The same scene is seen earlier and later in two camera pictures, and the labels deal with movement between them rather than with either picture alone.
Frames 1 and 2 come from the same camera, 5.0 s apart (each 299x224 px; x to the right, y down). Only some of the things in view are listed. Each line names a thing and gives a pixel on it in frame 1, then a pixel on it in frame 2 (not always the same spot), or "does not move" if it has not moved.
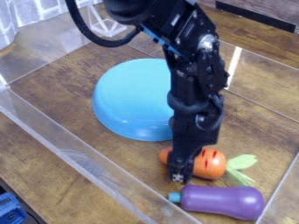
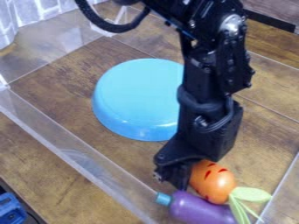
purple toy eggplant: (242, 202) -> (191, 209)
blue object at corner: (13, 213) does not move
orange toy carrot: (210, 164) -> (214, 181)
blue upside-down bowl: (131, 100) does not move
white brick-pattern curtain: (20, 12) does not move
